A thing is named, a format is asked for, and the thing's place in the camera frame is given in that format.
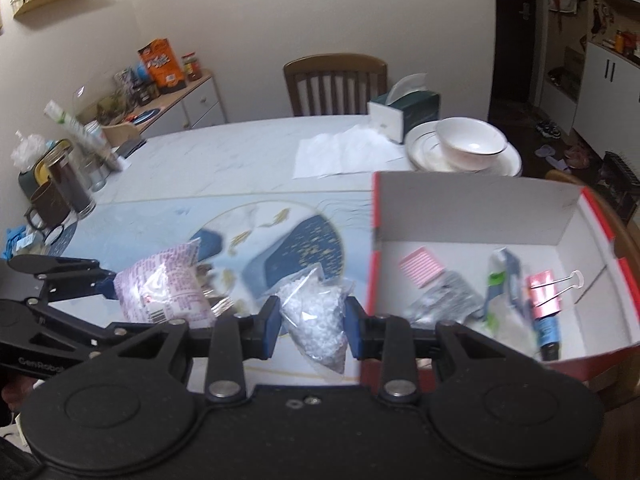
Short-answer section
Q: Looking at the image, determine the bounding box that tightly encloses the dark wooden door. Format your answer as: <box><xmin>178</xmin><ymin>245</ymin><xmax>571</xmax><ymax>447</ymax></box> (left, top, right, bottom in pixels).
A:
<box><xmin>487</xmin><ymin>0</ymin><xmax>538</xmax><ymax>121</ymax></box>

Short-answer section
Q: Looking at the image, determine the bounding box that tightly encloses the green white plastic packet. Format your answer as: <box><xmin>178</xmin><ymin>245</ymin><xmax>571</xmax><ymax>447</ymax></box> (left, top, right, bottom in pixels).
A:
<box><xmin>44</xmin><ymin>101</ymin><xmax>128</xmax><ymax>171</ymax></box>

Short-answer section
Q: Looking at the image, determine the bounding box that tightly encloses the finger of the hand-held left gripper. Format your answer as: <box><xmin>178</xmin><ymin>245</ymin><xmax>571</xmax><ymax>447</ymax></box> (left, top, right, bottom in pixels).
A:
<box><xmin>0</xmin><ymin>299</ymin><xmax>173</xmax><ymax>356</ymax></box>
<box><xmin>7</xmin><ymin>254</ymin><xmax>120</xmax><ymax>303</ymax></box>

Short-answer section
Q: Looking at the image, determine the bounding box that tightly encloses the white paper tissue sheet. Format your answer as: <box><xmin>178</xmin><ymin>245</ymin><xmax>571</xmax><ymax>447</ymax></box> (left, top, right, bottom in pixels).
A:
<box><xmin>292</xmin><ymin>125</ymin><xmax>411</xmax><ymax>179</ymax></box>

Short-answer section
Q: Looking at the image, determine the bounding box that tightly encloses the red and white cardboard box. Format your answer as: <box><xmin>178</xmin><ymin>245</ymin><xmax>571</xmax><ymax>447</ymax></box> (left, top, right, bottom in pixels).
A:
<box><xmin>361</xmin><ymin>171</ymin><xmax>640</xmax><ymax>396</ymax></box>

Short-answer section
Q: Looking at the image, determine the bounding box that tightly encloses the blue cloth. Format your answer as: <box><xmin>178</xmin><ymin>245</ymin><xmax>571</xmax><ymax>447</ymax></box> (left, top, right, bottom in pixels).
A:
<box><xmin>4</xmin><ymin>226</ymin><xmax>31</xmax><ymax>256</ymax></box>

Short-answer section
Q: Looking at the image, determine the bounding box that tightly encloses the printed photo card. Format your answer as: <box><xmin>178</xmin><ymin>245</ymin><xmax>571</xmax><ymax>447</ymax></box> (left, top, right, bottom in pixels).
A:
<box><xmin>114</xmin><ymin>67</ymin><xmax>138</xmax><ymax>96</ymax></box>

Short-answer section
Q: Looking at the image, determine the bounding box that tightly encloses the clear bag of white beads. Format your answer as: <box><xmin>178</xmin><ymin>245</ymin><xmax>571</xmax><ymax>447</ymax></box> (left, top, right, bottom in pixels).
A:
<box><xmin>276</xmin><ymin>266</ymin><xmax>355</xmax><ymax>373</ymax></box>

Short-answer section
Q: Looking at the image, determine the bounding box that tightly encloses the black ribbed rack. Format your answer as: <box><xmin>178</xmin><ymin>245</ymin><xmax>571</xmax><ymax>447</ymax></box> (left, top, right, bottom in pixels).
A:
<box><xmin>601</xmin><ymin>151</ymin><xmax>640</xmax><ymax>221</ymax></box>

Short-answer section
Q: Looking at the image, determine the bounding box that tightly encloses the brown mug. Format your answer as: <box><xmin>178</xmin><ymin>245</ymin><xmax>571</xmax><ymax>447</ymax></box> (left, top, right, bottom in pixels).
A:
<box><xmin>24</xmin><ymin>180</ymin><xmax>73</xmax><ymax>233</ymax></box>

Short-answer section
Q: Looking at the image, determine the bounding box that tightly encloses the orange snack bag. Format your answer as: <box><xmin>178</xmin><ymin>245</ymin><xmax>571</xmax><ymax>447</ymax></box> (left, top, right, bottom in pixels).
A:
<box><xmin>138</xmin><ymin>38</ymin><xmax>185</xmax><ymax>93</ymax></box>

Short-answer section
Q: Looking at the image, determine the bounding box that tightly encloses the gold foil packet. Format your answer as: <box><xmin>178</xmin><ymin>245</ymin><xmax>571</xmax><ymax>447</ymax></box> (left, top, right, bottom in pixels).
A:
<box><xmin>196</xmin><ymin>264</ymin><xmax>237</xmax><ymax>313</ymax></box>

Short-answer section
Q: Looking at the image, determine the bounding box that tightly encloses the white plastic bottle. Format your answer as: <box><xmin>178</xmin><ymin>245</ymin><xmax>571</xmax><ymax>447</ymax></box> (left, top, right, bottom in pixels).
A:
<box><xmin>84</xmin><ymin>121</ymin><xmax>108</xmax><ymax>153</ymax></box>

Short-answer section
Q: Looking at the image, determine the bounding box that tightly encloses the small blue bottle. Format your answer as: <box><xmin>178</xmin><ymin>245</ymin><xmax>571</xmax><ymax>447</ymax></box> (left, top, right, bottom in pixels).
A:
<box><xmin>532</xmin><ymin>316</ymin><xmax>561</xmax><ymax>362</ymax></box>

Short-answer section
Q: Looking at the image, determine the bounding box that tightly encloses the blue white tissue pack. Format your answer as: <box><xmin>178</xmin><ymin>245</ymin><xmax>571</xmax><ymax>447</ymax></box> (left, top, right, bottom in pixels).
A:
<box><xmin>484</xmin><ymin>248</ymin><xmax>543</xmax><ymax>361</ymax></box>

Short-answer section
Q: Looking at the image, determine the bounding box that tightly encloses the crumpled clear plastic bag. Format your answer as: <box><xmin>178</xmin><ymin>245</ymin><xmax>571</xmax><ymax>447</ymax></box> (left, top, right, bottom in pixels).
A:
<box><xmin>11</xmin><ymin>130</ymin><xmax>48</xmax><ymax>171</ymax></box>

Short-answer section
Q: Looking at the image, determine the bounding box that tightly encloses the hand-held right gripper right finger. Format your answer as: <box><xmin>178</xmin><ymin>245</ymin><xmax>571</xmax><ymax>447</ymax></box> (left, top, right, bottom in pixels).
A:
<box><xmin>345</xmin><ymin>296</ymin><xmax>545</xmax><ymax>405</ymax></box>

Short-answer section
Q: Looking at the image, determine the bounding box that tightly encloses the red lid jar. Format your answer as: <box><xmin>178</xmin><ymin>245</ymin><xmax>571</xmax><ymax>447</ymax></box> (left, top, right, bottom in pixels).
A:
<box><xmin>181</xmin><ymin>52</ymin><xmax>203</xmax><ymax>82</ymax></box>

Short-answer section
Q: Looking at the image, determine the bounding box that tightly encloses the clear drinking glass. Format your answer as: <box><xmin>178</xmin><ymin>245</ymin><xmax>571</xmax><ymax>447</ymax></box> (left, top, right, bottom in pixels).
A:
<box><xmin>80</xmin><ymin>155</ymin><xmax>111</xmax><ymax>193</ymax></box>

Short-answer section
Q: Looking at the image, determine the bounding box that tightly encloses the green white tissue box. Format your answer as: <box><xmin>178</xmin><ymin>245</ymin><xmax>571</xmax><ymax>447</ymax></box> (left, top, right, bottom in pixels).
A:
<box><xmin>367</xmin><ymin>74</ymin><xmax>442</xmax><ymax>145</ymax></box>

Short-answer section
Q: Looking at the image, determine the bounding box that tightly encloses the pink snack packet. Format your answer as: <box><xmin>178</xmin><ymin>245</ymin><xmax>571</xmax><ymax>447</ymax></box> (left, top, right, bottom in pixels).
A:
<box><xmin>114</xmin><ymin>239</ymin><xmax>216</xmax><ymax>326</ymax></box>

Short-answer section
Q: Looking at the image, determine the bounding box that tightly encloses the pink striped notepad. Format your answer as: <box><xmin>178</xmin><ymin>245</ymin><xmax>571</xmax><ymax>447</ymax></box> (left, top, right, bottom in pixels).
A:
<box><xmin>398</xmin><ymin>246</ymin><xmax>446</xmax><ymax>288</ymax></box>

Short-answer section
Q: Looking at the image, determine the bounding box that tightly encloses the glass plant terrarium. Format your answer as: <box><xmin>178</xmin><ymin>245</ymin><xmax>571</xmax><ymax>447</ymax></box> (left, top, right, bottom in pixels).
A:
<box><xmin>75</xmin><ymin>85</ymin><xmax>132</xmax><ymax>126</ymax></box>

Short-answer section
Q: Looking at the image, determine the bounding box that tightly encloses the white bowl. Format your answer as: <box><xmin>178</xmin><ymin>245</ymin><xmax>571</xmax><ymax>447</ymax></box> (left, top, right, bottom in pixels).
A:
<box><xmin>434</xmin><ymin>117</ymin><xmax>508</xmax><ymax>171</ymax></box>

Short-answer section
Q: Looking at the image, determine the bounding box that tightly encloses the white marble desktop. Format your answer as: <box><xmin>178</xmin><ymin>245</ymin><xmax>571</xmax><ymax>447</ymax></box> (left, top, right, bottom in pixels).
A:
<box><xmin>0</xmin><ymin>114</ymin><xmax>526</xmax><ymax>388</ymax></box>

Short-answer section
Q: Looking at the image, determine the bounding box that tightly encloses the bent wooden stand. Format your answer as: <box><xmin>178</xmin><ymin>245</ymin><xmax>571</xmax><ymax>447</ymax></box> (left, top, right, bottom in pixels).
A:
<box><xmin>102</xmin><ymin>122</ymin><xmax>143</xmax><ymax>147</ymax></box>

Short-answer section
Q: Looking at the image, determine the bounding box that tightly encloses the pink binder clip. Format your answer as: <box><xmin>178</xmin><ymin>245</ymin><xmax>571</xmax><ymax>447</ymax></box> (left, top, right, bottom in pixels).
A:
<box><xmin>526</xmin><ymin>269</ymin><xmax>586</xmax><ymax>321</ymax></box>

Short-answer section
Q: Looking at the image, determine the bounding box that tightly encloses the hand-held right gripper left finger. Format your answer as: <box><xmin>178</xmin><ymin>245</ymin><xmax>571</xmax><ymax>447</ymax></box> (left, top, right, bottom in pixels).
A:
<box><xmin>92</xmin><ymin>296</ymin><xmax>281</xmax><ymax>405</ymax></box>

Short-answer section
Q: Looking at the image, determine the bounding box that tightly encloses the green pot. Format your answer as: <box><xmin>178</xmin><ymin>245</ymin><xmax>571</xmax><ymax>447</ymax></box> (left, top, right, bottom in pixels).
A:
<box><xmin>19</xmin><ymin>167</ymin><xmax>48</xmax><ymax>201</ymax></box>

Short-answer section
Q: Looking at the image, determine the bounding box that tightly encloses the white storage cabinet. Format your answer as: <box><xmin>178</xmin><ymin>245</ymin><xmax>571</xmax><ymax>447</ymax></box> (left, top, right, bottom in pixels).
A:
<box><xmin>572</xmin><ymin>41</ymin><xmax>640</xmax><ymax>148</ymax></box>

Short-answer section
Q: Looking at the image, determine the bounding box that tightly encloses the wood and white sideboard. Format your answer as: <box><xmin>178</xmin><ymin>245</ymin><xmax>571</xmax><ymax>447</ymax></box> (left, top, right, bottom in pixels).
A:
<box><xmin>75</xmin><ymin>71</ymin><xmax>228</xmax><ymax>136</ymax></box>

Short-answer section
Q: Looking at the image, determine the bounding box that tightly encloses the dark filled glass jar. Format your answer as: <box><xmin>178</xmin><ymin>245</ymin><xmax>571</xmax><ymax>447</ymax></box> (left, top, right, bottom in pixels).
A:
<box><xmin>40</xmin><ymin>141</ymin><xmax>97</xmax><ymax>217</ymax></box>

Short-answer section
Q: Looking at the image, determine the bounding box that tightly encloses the silver striped packet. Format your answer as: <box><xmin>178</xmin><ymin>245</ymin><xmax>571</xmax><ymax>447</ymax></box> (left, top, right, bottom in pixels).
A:
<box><xmin>404</xmin><ymin>270</ymin><xmax>485</xmax><ymax>330</ymax></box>

